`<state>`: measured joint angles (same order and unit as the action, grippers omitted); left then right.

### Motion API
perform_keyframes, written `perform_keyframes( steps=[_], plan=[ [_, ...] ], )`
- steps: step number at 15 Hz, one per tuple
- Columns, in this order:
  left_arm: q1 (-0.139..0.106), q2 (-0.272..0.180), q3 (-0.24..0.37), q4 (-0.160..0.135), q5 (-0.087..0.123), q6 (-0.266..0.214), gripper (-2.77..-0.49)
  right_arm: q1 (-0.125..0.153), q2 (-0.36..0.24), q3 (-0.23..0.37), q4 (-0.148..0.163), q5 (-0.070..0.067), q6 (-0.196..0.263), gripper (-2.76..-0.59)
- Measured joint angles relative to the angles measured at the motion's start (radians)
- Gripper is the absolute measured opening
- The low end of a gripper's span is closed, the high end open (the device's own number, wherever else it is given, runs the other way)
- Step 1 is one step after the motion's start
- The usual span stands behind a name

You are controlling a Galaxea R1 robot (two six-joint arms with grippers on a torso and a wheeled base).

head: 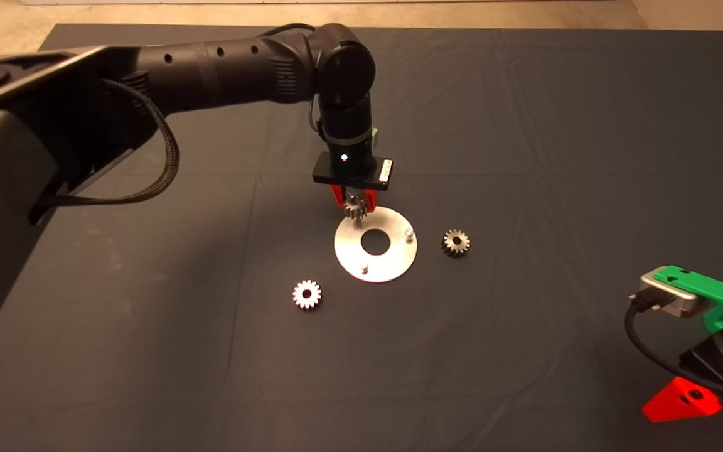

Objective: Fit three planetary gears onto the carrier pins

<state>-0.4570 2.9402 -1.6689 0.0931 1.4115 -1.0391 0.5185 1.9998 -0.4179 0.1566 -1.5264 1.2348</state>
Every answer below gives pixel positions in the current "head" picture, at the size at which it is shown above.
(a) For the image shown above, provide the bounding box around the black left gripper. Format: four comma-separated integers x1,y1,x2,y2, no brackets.
313,135,395,209

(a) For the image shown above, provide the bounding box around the small steel spur gear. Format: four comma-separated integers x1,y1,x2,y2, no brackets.
441,229,471,259
344,188,370,222
292,279,323,310

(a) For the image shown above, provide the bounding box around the round metal carrier plate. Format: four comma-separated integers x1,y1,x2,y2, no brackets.
335,206,418,284

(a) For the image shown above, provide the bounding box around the dark grey table cloth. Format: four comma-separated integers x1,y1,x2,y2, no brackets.
0,24,723,452

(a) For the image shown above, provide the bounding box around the black right camera cable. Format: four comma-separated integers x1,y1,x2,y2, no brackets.
624,296,723,406

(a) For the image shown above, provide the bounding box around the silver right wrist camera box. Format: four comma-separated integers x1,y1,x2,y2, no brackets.
629,270,710,319

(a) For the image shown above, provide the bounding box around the green right camera mount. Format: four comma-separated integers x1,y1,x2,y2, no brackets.
656,266,723,332

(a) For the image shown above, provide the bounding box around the thin black left camera cable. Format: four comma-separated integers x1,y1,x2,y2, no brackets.
260,23,326,142

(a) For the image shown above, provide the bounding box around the braided black left arm cable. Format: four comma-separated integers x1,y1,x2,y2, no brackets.
28,77,181,225

